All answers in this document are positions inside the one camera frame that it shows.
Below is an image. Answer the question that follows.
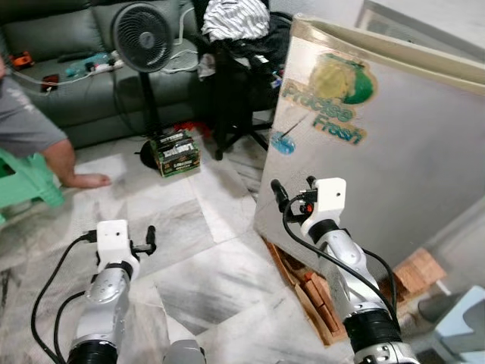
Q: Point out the white fridge door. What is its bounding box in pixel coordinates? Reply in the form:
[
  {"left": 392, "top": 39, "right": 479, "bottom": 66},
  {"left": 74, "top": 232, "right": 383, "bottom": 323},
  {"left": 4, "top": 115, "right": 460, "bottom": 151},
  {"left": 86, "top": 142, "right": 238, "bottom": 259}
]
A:
[{"left": 254, "top": 14, "right": 485, "bottom": 285}]

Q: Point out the green black carton box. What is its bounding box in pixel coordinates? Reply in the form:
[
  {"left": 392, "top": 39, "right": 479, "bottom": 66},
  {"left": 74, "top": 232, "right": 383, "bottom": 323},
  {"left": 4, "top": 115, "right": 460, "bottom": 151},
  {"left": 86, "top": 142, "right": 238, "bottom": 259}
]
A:
[{"left": 149, "top": 130, "right": 202, "bottom": 179}]

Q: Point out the black folding stand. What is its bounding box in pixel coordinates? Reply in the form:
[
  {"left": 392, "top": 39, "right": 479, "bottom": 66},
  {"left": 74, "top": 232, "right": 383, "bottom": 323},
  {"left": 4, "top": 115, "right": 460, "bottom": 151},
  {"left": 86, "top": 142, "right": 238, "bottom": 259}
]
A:
[{"left": 193, "top": 30, "right": 285, "bottom": 162}]

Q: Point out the grey left robot leg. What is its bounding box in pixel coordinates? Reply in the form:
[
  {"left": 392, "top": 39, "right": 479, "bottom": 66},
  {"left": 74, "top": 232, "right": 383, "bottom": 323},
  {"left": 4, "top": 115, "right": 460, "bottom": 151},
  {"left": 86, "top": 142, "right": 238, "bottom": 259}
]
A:
[{"left": 163, "top": 339, "right": 205, "bottom": 364}]

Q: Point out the person in grey shorts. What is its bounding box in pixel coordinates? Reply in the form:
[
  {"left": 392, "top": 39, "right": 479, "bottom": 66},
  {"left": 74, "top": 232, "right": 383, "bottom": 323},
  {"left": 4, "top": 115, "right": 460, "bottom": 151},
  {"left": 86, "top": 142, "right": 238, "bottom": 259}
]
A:
[{"left": 0, "top": 57, "right": 113, "bottom": 190}]

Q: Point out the green plastic stool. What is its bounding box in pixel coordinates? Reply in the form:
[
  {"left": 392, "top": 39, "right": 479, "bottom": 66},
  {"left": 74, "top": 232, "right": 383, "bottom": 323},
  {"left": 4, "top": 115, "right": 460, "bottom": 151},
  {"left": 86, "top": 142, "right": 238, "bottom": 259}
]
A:
[{"left": 0, "top": 148, "right": 67, "bottom": 224}]

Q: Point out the brown wooden pallet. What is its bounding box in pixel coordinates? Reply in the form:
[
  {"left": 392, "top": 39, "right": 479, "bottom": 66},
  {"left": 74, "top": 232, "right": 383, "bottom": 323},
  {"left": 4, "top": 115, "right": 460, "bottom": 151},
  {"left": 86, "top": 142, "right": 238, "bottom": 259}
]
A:
[{"left": 261, "top": 235, "right": 448, "bottom": 346}]

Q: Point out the light blue plastic stool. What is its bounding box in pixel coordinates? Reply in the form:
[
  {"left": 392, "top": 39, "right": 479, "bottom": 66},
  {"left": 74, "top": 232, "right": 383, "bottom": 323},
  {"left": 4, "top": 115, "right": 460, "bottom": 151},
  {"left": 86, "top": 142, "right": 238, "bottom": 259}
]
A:
[{"left": 417, "top": 284, "right": 485, "bottom": 364}]

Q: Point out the dark green sofa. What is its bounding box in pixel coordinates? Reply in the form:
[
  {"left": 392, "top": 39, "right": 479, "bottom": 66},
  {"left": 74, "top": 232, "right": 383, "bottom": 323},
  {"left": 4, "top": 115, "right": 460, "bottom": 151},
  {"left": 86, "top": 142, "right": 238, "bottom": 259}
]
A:
[{"left": 0, "top": 0, "right": 293, "bottom": 149}]

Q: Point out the white power strip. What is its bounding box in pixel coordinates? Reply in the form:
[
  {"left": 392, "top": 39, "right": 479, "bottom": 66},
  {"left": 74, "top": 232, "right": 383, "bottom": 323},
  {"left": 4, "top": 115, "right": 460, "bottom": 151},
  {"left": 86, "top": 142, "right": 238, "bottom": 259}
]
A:
[{"left": 85, "top": 59, "right": 126, "bottom": 73}]

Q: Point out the black white striped cloth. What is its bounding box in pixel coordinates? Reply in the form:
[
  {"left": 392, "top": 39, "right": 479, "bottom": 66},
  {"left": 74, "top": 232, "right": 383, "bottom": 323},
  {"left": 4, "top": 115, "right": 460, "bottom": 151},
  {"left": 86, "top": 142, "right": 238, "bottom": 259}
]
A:
[{"left": 201, "top": 0, "right": 271, "bottom": 42}]

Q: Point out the black standing fan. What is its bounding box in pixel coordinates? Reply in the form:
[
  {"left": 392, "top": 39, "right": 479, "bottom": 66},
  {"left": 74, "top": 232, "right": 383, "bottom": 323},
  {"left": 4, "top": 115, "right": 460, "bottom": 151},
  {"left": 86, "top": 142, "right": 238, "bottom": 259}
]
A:
[{"left": 110, "top": 2, "right": 179, "bottom": 171}]

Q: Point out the orange black tool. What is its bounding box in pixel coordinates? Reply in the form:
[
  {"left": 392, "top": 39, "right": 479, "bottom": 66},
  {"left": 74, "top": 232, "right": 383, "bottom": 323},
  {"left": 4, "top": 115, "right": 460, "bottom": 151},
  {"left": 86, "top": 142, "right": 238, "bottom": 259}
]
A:
[{"left": 9, "top": 52, "right": 35, "bottom": 69}]

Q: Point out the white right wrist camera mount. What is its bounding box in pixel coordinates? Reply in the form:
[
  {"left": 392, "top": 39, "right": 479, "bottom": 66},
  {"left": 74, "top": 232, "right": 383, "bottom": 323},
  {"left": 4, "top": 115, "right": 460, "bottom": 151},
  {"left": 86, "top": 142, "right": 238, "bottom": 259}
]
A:
[{"left": 307, "top": 178, "right": 347, "bottom": 221}]

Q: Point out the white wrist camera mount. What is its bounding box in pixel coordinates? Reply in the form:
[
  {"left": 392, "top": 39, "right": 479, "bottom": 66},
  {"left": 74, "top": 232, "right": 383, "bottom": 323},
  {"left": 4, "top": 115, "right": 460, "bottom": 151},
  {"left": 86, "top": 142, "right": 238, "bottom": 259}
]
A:
[
  {"left": 96, "top": 220, "right": 133, "bottom": 266},
  {"left": 307, "top": 178, "right": 347, "bottom": 221}
]

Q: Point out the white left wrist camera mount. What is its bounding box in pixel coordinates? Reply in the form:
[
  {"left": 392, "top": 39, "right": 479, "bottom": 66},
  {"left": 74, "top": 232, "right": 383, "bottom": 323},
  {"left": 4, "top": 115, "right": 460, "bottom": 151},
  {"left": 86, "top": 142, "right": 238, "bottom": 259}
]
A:
[{"left": 96, "top": 220, "right": 133, "bottom": 266}]

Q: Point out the long black left arm cable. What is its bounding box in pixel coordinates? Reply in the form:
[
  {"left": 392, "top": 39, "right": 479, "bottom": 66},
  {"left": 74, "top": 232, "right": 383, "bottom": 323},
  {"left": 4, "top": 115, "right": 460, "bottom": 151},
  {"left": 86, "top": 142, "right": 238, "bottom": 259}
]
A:
[{"left": 30, "top": 234, "right": 99, "bottom": 363}]

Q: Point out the short black left arm cable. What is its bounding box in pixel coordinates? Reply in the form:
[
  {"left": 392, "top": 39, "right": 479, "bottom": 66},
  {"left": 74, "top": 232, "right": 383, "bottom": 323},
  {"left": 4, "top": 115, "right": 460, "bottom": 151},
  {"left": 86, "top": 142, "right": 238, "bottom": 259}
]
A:
[{"left": 55, "top": 292, "right": 90, "bottom": 361}]

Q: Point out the short black arm cable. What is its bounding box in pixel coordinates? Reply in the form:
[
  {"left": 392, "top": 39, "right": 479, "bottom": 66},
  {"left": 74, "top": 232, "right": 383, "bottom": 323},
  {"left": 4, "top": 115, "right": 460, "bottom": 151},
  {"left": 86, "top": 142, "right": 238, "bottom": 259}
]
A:
[
  {"left": 55, "top": 292, "right": 90, "bottom": 361},
  {"left": 362, "top": 249, "right": 399, "bottom": 304}
]

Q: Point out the short black right arm cable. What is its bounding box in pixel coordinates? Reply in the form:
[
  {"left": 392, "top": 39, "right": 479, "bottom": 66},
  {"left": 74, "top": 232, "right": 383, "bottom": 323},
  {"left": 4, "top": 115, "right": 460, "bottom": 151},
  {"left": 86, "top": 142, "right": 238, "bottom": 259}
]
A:
[{"left": 362, "top": 249, "right": 399, "bottom": 304}]

